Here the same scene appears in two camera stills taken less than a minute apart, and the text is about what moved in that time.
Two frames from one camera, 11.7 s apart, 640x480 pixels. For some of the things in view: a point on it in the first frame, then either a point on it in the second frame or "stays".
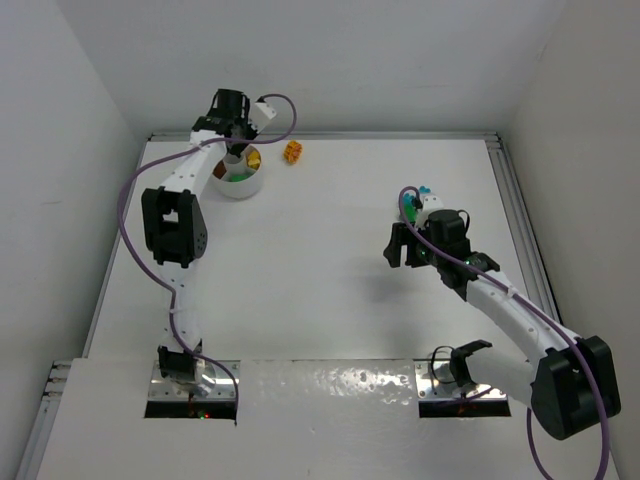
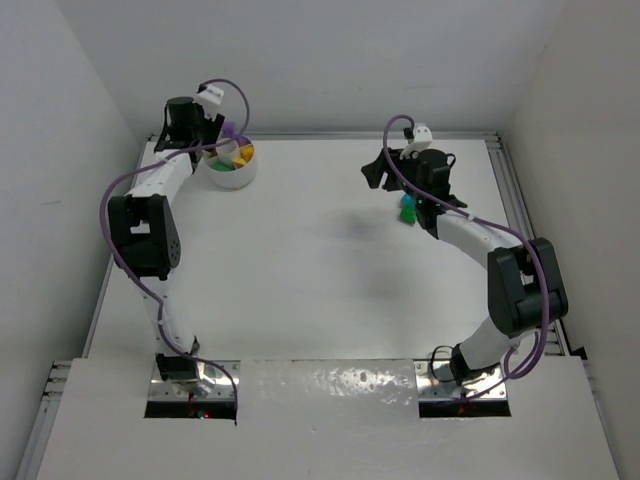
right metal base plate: [434, 381] stays
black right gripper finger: [401, 234] → [376, 170]
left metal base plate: [223, 388] stays
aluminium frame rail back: [355, 135] stays
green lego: [238, 177] → [220, 167]
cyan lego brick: [408, 197] stays
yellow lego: [254, 159] → [246, 154]
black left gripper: [236, 148] → [210, 126]
